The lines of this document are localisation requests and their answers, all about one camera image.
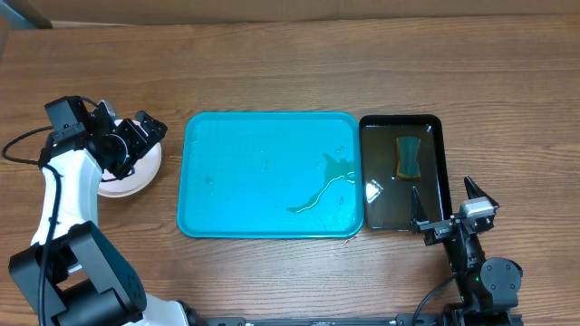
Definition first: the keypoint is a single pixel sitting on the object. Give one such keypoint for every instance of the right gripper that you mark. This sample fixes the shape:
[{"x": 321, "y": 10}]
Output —
[{"x": 447, "y": 226}]

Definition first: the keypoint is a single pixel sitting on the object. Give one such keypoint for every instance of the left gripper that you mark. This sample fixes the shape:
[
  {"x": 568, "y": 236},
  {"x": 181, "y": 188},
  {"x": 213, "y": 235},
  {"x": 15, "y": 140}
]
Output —
[{"x": 151, "y": 125}]

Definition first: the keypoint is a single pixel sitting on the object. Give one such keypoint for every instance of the green yellow sponge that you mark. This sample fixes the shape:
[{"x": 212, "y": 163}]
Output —
[{"x": 407, "y": 151}]

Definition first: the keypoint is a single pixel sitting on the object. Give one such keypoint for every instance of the white plate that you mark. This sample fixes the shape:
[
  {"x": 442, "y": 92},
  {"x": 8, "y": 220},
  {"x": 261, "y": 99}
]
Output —
[{"x": 146, "y": 170}]

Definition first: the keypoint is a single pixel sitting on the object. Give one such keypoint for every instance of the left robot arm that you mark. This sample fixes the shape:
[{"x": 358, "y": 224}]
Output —
[{"x": 72, "y": 274}]

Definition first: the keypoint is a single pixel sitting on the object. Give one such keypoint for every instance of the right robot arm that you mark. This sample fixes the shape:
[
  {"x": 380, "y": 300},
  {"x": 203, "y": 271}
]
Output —
[{"x": 488, "y": 287}]

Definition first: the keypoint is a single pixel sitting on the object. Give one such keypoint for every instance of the black water tray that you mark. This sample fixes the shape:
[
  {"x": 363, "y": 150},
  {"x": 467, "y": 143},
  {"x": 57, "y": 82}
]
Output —
[{"x": 387, "y": 199}]

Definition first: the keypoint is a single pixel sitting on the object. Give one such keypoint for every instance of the teal plastic tray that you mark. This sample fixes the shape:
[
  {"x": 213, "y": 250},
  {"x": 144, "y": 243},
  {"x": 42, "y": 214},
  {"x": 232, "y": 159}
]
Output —
[{"x": 271, "y": 175}]

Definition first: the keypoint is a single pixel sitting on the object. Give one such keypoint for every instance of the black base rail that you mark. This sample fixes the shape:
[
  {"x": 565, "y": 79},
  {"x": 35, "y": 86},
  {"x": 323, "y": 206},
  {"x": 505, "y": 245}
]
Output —
[{"x": 404, "y": 319}]

